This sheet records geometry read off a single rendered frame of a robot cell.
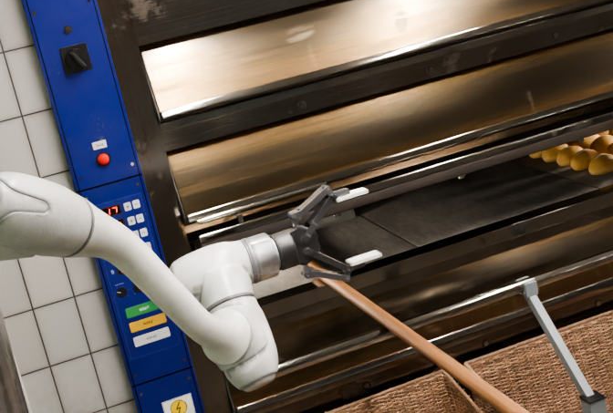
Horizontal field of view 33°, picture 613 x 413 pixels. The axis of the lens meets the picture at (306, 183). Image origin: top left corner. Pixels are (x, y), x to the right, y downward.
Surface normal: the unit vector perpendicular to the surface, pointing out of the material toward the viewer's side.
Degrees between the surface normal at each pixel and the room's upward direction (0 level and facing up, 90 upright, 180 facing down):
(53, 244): 135
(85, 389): 90
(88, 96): 90
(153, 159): 90
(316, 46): 70
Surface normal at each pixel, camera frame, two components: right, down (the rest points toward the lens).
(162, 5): 0.31, 0.17
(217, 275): 0.11, -0.36
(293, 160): 0.22, -0.16
